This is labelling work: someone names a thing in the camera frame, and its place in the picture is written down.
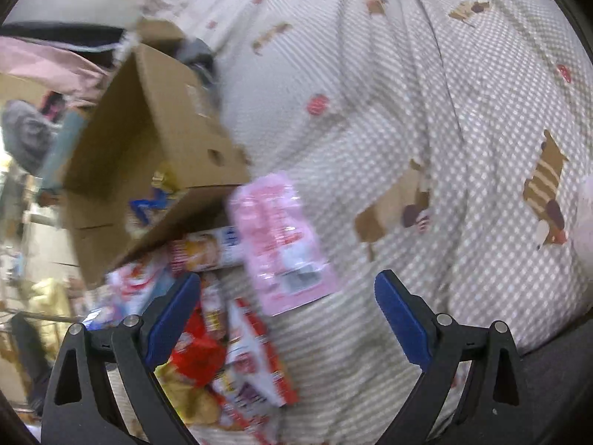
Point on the pink cloth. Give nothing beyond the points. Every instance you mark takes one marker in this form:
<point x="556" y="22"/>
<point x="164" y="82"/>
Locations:
<point x="41" y="62"/>

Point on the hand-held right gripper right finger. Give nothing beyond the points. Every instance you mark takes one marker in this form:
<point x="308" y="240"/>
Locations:
<point x="400" y="320"/>

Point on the printed checked blanket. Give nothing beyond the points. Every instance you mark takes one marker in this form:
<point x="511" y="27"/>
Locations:
<point x="370" y="102"/>

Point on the dark grey object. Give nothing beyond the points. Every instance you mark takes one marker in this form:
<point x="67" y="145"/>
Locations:
<point x="199" y="55"/>

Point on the teal storage box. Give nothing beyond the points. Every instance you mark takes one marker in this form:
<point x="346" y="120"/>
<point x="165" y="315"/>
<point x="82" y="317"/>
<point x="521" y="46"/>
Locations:
<point x="62" y="148"/>

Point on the grey tabby cat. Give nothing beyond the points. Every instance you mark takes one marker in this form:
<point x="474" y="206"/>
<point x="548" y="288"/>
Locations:
<point x="25" y="134"/>

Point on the white red circle snack packet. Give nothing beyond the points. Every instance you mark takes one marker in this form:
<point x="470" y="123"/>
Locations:
<point x="134" y="282"/>

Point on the red white snack box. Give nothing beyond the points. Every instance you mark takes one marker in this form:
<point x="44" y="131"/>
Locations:
<point x="259" y="357"/>

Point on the cardboard box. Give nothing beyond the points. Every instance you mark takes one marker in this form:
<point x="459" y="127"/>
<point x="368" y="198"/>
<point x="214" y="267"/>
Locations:
<point x="153" y="116"/>

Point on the yellow cloth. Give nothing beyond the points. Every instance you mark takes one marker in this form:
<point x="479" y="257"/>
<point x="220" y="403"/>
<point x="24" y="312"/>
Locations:
<point x="48" y="296"/>

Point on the biscuit packet with blue label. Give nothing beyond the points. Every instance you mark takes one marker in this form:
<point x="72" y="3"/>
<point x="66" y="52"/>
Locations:
<point x="204" y="250"/>

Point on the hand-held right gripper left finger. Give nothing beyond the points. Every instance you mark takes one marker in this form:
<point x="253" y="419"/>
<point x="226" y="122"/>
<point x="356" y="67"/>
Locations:
<point x="171" y="320"/>

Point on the black frame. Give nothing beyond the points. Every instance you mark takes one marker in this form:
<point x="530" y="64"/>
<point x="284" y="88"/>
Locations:
<point x="60" y="32"/>

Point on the narrow red yellow snack packet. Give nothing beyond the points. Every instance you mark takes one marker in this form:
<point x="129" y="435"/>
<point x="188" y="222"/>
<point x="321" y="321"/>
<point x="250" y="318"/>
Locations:
<point x="213" y="306"/>

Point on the blue yellow snack packet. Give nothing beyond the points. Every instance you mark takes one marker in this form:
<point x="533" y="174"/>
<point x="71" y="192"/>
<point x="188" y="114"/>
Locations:
<point x="148" y="208"/>

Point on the pink snack packet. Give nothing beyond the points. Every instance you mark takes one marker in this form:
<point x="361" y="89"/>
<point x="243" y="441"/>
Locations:
<point x="273" y="241"/>

